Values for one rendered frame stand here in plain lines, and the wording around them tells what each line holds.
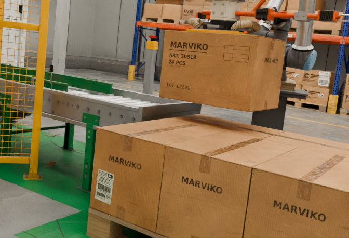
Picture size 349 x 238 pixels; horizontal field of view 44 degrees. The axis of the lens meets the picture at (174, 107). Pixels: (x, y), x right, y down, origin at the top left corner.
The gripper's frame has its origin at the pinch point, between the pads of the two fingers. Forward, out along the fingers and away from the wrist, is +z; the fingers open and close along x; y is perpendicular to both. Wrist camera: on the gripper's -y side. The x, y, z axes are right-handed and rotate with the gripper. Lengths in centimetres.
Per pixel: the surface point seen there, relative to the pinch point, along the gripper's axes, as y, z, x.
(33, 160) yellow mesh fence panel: 131, 45, -107
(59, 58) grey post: 336, -159, -54
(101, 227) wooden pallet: 37, 80, -113
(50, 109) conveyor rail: 129, 35, -73
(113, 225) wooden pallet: 32, 77, -111
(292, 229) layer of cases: -52, 80, -84
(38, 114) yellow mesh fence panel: 130, 44, -76
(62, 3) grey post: 337, -157, 17
